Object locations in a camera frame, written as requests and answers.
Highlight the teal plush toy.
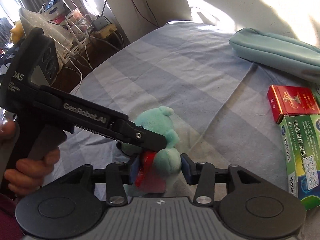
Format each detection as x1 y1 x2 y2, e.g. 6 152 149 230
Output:
116 105 183 197

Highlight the green medicine box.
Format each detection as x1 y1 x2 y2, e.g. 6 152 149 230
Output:
279 114 320 210

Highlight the red cigarette pack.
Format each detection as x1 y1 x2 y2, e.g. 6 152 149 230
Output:
267 85 319 124

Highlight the light teal zipper pouch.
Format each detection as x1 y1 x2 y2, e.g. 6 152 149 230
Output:
229 28 319 84

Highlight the person's left hand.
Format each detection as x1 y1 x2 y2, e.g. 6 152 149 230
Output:
0 119 61 201

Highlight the cluttered side table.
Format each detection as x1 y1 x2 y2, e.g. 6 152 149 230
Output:
0 0 131 91

